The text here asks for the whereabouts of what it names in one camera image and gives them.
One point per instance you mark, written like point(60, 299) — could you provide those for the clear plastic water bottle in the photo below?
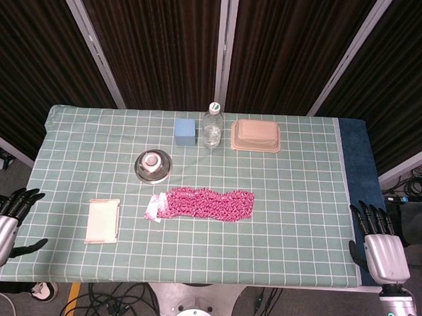
point(211, 129)

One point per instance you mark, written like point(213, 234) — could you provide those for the pink knitted cloth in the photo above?
point(212, 205)

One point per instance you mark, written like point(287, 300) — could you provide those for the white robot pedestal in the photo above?
point(161, 297)

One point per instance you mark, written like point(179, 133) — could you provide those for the dark blue table cover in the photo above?
point(355, 165)

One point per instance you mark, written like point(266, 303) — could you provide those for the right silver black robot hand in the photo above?
point(386, 257)

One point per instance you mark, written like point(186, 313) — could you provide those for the metal bowl with cup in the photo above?
point(153, 165)

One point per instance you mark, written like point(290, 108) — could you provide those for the green checked tablecloth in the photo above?
point(199, 253)

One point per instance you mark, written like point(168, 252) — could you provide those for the white rectangular box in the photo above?
point(102, 221)

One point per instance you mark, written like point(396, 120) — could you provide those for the grey aluminium partition post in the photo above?
point(90, 38)
point(351, 52)
point(227, 45)

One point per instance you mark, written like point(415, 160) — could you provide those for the beige plastic food container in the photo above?
point(255, 135)

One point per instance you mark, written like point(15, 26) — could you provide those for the blue foam cube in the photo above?
point(185, 132)

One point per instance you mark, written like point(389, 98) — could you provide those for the white black sneaker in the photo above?
point(44, 291)

